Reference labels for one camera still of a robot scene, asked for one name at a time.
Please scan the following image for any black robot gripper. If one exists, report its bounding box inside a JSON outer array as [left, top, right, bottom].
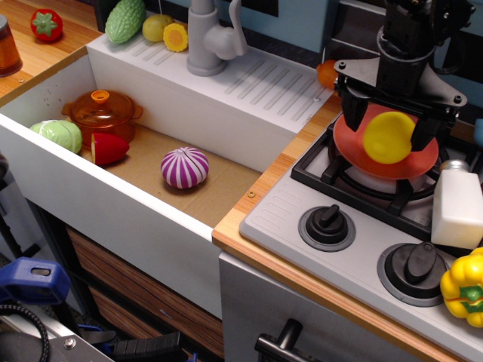
[[334, 1, 467, 152]]

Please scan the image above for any yellow toy lemon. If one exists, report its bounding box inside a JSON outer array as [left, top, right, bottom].
[[362, 112, 415, 164]]

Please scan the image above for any pink plastic plate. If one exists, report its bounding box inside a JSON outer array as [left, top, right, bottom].
[[333, 104, 439, 179]]

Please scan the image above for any orange toy fruit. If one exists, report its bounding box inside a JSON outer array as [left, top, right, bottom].
[[316, 60, 338, 90]]

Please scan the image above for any black stove grate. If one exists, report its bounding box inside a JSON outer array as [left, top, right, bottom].
[[291, 126, 483, 242]]

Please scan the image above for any white salt shaker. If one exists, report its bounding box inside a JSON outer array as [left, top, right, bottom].
[[431, 159, 482, 250]]

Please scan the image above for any black left stove knob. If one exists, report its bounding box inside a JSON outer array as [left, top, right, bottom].
[[298, 204, 355, 253]]

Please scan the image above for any black stove knob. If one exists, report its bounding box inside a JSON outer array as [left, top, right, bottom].
[[377, 242, 449, 308], [298, 204, 355, 253]]

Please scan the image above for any grey toy stove top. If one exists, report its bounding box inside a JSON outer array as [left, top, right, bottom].
[[240, 130, 482, 361]]

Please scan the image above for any black right stove knob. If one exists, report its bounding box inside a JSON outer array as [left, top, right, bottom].
[[377, 242, 449, 308]]

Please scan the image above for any yellow toy bell pepper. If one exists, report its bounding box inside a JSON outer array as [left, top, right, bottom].
[[440, 247, 482, 328]]

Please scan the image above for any grey toy faucet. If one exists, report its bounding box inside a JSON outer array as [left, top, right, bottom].
[[186, 1, 248, 77]]

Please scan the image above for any purple striped toy onion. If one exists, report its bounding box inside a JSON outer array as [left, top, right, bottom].
[[161, 146, 209, 189]]

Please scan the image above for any yellow toy corn slice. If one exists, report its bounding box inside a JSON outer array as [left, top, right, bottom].
[[163, 23, 189, 52]]

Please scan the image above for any yellow toy potato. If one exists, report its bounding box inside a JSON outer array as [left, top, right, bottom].
[[143, 14, 175, 42]]

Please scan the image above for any white toy sink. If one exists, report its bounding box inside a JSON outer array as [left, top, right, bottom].
[[1, 36, 331, 317]]

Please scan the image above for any green toy bitter gourd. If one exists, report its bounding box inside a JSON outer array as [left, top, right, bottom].
[[105, 0, 146, 44]]

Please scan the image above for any red toy apple half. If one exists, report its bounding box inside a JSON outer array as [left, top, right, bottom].
[[91, 133, 130, 165]]

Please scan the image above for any orange transparent toy pot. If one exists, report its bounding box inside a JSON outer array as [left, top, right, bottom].
[[61, 90, 143, 149]]

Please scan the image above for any green toy cabbage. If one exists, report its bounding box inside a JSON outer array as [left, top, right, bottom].
[[29, 120, 83, 154]]

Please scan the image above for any red toy tomato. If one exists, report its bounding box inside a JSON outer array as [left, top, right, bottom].
[[30, 9, 63, 41]]

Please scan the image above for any amber glass jar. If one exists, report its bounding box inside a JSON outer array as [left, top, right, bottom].
[[0, 14, 23, 78]]

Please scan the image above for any blue clamp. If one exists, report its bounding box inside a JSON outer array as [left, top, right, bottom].
[[1, 257, 71, 305]]

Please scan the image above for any black oven door handle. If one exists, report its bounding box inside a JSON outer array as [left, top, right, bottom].
[[254, 319, 312, 362]]

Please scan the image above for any black braided cable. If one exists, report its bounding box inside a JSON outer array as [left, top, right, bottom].
[[0, 303, 50, 362]]

